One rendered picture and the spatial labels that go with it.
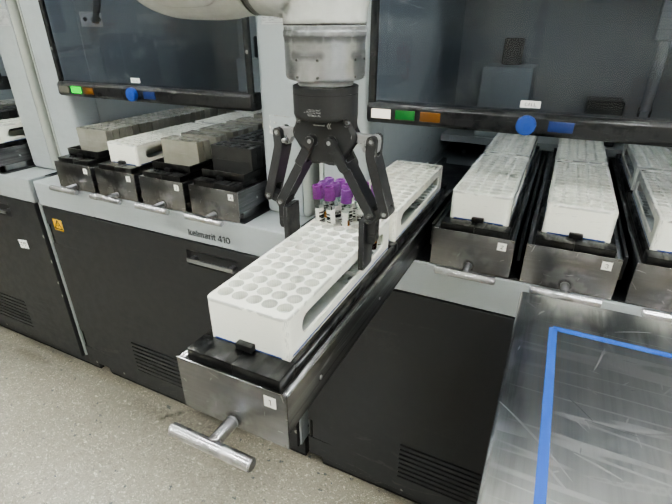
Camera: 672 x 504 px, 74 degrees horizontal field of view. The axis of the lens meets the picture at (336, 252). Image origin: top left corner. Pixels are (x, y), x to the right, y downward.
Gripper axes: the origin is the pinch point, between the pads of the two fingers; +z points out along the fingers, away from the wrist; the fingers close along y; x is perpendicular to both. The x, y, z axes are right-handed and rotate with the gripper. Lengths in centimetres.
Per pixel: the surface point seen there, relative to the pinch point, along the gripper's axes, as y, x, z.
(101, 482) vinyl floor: -69, -3, 86
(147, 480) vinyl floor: -58, 3, 86
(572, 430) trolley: 30.6, -16.2, 3.7
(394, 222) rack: 4.9, 13.2, 1.1
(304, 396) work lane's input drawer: 6.8, -18.9, 7.7
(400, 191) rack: 2.5, 22.9, -0.6
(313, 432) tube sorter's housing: -17, 24, 68
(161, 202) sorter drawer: -55, 23, 10
